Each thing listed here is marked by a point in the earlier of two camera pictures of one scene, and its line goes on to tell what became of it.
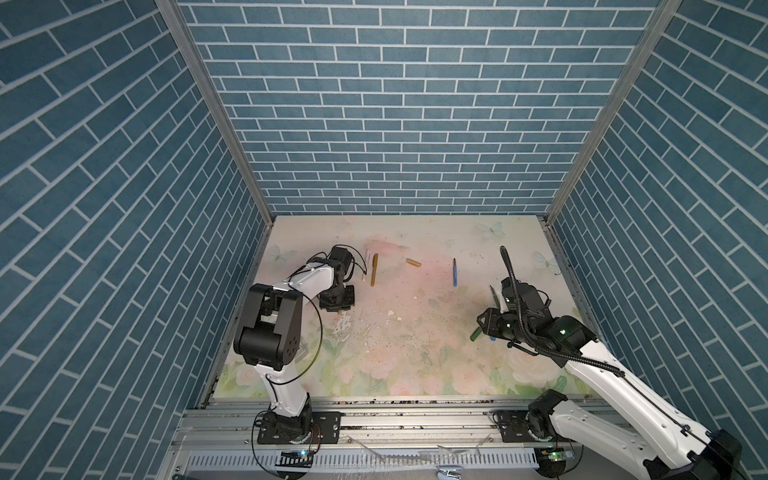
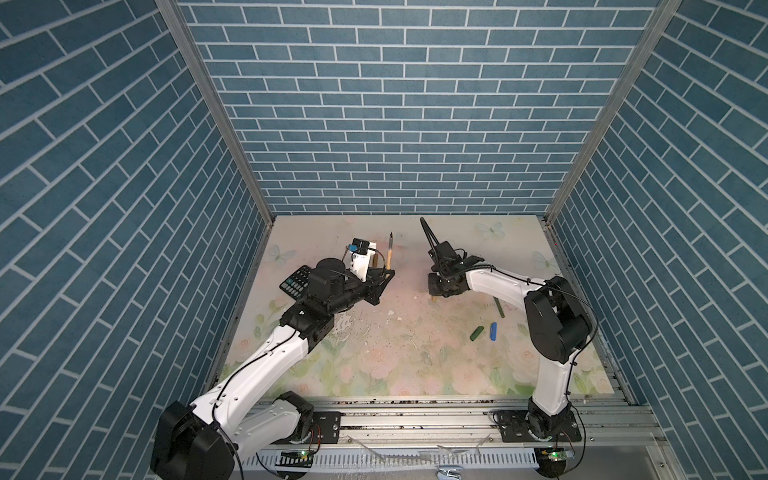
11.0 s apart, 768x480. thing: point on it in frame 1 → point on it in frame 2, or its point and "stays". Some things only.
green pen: (496, 298) stays
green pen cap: (476, 333) stays
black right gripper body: (502, 325) → (437, 282)
